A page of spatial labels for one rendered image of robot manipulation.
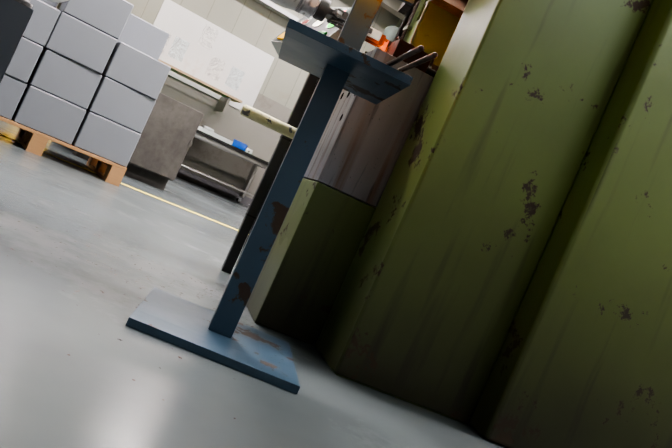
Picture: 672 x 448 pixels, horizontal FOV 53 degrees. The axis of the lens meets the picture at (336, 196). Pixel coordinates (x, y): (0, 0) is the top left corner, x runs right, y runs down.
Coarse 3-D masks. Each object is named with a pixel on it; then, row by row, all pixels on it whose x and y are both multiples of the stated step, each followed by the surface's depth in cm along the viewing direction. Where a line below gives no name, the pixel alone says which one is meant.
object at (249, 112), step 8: (240, 112) 256; (248, 112) 255; (256, 112) 256; (256, 120) 257; (264, 120) 257; (272, 120) 258; (272, 128) 259; (280, 128) 259; (288, 128) 259; (296, 128) 262; (288, 136) 261
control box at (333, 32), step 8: (336, 8) 284; (344, 8) 280; (304, 16) 293; (304, 24) 285; (312, 24) 281; (320, 24) 277; (328, 32) 267; (336, 32) 265; (272, 40) 287; (280, 40) 283; (280, 48) 285
